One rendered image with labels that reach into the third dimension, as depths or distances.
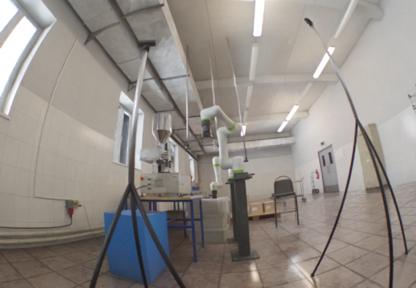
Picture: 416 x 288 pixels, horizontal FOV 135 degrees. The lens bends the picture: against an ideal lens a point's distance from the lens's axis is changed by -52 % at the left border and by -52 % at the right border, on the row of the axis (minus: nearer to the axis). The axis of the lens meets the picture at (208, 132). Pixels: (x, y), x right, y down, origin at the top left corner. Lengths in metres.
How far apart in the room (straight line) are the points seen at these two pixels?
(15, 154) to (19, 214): 0.65
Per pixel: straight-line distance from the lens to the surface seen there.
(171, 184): 1.98
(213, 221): 2.65
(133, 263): 1.63
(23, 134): 2.41
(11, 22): 3.20
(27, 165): 2.42
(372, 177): 6.10
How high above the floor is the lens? 0.78
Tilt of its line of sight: 20 degrees up
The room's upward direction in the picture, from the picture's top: 4 degrees counter-clockwise
